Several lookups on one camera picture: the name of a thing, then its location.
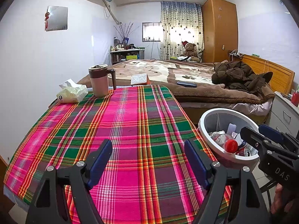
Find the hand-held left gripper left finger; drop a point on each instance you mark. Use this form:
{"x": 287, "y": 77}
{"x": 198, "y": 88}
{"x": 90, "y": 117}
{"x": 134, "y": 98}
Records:
{"x": 100, "y": 163}

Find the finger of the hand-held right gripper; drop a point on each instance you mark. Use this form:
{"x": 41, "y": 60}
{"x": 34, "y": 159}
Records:
{"x": 251, "y": 135}
{"x": 271, "y": 134}

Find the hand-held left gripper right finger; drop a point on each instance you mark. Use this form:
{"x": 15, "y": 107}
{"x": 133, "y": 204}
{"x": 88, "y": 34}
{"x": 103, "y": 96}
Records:
{"x": 196, "y": 165}

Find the white printed carton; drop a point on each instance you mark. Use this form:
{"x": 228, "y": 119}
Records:
{"x": 241, "y": 141}

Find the red cartoon drink can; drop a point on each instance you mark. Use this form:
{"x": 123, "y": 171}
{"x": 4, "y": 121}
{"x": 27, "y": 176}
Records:
{"x": 245, "y": 152}

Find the clear plastic bottle red cap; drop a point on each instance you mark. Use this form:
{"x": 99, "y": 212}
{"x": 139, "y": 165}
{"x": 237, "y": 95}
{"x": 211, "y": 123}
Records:
{"x": 231, "y": 145}

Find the grey bin liner bag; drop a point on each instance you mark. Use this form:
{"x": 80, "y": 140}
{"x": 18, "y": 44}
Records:
{"x": 222, "y": 121}

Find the white round bin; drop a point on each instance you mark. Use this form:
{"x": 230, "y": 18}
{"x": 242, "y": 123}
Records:
{"x": 203, "y": 130}

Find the person's right hand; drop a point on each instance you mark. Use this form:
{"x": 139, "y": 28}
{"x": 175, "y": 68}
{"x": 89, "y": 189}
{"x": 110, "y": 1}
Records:
{"x": 280, "y": 196}

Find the bed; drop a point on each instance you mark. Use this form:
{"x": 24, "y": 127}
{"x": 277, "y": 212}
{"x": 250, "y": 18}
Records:
{"x": 252, "y": 117}

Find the grey nightstand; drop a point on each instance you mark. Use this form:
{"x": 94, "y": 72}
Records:
{"x": 282, "y": 116}

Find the pink bedsheet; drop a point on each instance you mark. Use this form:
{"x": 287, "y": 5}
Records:
{"x": 254, "y": 108}

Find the red jar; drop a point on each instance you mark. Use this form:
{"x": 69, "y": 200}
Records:
{"x": 295, "y": 99}

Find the plaid tablecloth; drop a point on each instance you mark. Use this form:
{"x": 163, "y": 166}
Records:
{"x": 130, "y": 133}

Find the brown jacket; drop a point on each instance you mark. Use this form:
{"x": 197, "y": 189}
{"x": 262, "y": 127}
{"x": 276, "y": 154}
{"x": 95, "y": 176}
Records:
{"x": 240, "y": 77}

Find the wooden headboard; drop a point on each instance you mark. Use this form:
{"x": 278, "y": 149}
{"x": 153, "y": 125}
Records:
{"x": 278, "y": 72}

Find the yellow-green tissue pack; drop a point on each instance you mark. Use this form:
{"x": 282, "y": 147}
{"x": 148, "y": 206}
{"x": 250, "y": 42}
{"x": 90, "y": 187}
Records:
{"x": 72, "y": 94}

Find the pink brown lidded mug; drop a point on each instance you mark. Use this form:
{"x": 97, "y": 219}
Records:
{"x": 99, "y": 81}

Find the dark blue glasses case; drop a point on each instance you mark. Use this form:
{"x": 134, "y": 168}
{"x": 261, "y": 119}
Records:
{"x": 186, "y": 84}

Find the white power strip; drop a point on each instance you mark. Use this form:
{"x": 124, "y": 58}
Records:
{"x": 234, "y": 54}

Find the orange white tissue box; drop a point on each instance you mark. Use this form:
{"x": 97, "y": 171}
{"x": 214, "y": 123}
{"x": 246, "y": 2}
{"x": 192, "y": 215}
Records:
{"x": 139, "y": 79}

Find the pale blue under cloth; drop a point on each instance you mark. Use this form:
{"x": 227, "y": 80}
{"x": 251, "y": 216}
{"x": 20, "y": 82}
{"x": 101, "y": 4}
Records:
{"x": 11, "y": 196}

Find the brown printed blanket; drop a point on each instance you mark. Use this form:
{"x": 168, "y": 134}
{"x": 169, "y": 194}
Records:
{"x": 163, "y": 72}

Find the brown teddy bear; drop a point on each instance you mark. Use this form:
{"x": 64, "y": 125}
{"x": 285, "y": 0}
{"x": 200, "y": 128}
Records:
{"x": 189, "y": 51}

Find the green flat box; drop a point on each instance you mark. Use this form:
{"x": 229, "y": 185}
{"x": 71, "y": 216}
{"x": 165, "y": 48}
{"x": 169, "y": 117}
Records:
{"x": 175, "y": 57}

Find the wooden wardrobe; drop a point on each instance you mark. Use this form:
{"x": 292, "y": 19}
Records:
{"x": 219, "y": 28}

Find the row of cosmetic bottles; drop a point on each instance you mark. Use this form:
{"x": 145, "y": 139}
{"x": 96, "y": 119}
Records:
{"x": 119, "y": 46}

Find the heart print curtain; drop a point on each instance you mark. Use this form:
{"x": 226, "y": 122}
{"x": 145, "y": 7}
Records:
{"x": 179, "y": 28}

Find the dried branches in vase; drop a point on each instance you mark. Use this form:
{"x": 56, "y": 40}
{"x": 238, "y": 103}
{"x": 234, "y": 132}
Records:
{"x": 126, "y": 31}

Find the small window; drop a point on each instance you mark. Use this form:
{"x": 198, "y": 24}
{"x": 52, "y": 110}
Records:
{"x": 151, "y": 31}

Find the wrapped air conditioner pipe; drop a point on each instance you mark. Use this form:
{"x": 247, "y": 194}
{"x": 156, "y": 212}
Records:
{"x": 112, "y": 11}

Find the red hanging ornament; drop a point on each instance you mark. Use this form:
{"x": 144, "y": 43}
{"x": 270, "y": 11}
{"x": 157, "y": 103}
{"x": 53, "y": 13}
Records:
{"x": 47, "y": 17}

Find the blue photo frame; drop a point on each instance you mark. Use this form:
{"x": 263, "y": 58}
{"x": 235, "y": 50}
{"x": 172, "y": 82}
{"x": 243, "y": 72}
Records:
{"x": 126, "y": 40}

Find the silver wall mirror sheet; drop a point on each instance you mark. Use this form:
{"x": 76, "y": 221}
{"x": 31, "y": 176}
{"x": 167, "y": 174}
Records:
{"x": 57, "y": 18}

